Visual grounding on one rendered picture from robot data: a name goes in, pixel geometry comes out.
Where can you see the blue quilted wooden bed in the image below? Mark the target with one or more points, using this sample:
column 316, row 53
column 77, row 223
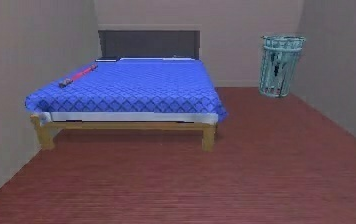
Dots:
column 132, row 86

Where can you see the red baseball bat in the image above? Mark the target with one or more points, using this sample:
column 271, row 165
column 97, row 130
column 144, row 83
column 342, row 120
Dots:
column 78, row 75

